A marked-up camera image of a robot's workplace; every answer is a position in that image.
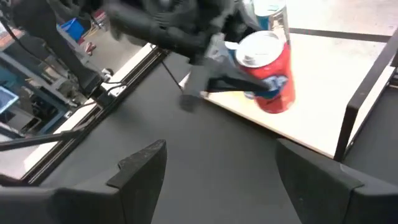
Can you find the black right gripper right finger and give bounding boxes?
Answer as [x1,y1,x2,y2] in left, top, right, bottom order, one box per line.
[275,138,364,224]

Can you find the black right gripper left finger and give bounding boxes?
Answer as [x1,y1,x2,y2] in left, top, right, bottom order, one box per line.
[107,139,168,224]

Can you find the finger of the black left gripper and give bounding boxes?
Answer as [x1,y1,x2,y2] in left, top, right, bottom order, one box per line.
[198,57,279,93]

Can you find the blue Red Bull can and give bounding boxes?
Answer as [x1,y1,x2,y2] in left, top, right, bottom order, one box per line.
[224,40,241,62]
[252,0,290,43]

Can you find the red Fanta soda can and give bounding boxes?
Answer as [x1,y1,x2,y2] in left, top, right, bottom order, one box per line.
[234,30,296,114]

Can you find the wooden block platform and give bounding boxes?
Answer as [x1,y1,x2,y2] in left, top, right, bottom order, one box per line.
[178,29,398,162]

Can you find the blue plastic bin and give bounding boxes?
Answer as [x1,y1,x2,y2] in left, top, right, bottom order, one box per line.
[60,17,87,42]

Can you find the light blue monitor screen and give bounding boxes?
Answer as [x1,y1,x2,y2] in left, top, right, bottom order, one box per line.
[0,85,19,114]

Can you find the blue metal workbench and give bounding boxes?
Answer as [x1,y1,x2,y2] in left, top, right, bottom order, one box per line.
[0,51,81,138]

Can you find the black aluminium table frame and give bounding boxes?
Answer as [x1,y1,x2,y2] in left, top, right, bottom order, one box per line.
[21,46,169,187]

